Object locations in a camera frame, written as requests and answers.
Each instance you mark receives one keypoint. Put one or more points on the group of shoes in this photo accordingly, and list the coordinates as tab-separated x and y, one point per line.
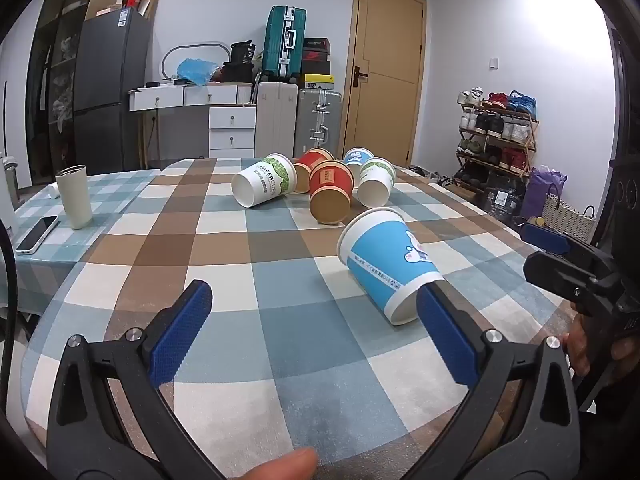
500	127

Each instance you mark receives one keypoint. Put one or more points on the plaid brown blue tablecloth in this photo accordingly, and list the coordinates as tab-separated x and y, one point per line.
260	270

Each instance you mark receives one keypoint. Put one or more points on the woven basket bag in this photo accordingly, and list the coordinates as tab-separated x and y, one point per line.
565	217

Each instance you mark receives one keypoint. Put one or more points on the dark grey refrigerator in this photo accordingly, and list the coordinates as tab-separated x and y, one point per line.
110	90

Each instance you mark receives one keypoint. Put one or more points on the silver suitcase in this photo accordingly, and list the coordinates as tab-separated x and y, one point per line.
317	120

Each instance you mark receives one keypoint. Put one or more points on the white smartphone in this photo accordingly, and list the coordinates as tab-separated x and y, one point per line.
36	234

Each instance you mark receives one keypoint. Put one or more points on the white vanity desk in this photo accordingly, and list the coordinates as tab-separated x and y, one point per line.
220	120

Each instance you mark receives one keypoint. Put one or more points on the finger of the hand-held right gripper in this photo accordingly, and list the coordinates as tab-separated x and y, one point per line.
555	272
545	239

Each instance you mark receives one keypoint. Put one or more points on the purple bag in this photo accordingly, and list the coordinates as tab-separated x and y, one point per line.
542	187

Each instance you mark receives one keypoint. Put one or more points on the white tumbler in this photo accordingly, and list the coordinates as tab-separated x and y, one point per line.
74	195

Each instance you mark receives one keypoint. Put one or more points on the wooden shoe rack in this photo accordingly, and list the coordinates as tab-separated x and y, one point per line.
534	135

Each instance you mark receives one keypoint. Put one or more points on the stack of shoe boxes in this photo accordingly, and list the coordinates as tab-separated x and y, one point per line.
316	62

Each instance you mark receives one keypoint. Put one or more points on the blue plastic bag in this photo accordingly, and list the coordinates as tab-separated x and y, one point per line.
197	71

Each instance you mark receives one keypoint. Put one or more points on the black printed bag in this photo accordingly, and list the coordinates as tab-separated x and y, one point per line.
502	195

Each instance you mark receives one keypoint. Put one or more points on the red paper cup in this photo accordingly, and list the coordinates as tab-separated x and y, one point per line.
330	182
310	159

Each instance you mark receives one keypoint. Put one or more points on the small white object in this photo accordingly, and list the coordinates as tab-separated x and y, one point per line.
54	191

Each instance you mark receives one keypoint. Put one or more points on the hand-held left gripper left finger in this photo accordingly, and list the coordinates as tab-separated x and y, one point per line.
180	332

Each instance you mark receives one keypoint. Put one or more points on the white suitcase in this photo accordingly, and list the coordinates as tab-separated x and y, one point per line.
276	120

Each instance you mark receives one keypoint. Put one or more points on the dark glass cabinet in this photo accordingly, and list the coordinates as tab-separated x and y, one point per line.
50	85

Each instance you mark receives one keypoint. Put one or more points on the white green paper cup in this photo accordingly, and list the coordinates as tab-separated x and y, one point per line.
375	180
260	180

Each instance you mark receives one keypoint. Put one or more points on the person's right hand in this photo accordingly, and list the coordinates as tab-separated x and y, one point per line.
579	350

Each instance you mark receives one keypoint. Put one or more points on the wooden door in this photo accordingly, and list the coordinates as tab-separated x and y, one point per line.
385	70

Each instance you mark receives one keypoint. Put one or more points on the teal checkered tablecloth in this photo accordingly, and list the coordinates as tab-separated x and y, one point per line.
110	195

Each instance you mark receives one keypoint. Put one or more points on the teal suitcase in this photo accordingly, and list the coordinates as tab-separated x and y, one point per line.
280	42

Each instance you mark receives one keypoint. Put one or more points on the oval mirror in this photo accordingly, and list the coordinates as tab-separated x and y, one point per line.
170	57

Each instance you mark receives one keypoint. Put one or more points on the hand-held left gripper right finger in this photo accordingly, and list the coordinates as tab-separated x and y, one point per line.
447	342

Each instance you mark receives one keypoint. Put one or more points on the person's left hand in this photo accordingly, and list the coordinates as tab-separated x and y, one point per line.
280	466

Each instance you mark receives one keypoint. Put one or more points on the blue paper cup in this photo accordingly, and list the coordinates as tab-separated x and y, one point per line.
385	255
357	156

